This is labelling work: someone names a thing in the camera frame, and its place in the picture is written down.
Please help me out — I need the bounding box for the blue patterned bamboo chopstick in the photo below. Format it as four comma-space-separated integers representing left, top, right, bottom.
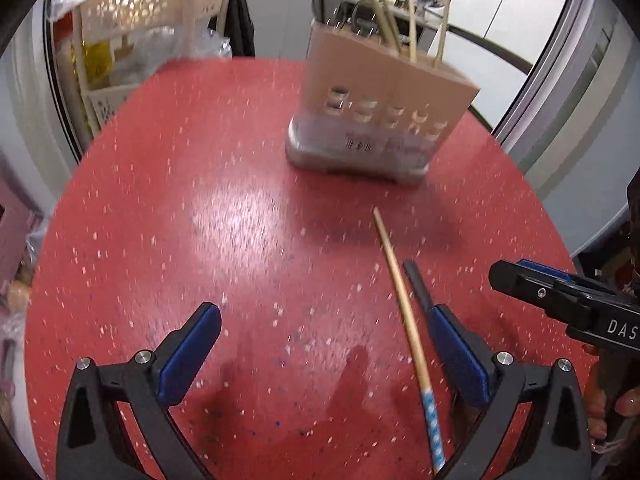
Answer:
372, 207, 446, 474

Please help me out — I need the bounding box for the bamboo chopstick crossing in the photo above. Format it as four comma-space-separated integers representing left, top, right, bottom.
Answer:
369, 0, 402, 54
408, 0, 416, 63

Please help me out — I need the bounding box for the bamboo chopstick pair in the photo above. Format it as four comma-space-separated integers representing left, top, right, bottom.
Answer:
434, 0, 451, 68

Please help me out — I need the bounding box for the right hand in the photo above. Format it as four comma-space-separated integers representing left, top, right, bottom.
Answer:
584, 360, 639, 443

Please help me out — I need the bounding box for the silver refrigerator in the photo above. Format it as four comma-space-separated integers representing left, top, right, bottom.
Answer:
495, 0, 639, 256

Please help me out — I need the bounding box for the beige plastic utensil holder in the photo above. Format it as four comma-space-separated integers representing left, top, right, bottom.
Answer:
285, 24, 480, 185

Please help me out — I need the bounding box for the beige perforated storage rack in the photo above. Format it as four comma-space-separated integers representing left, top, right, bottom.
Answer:
49, 0, 232, 134

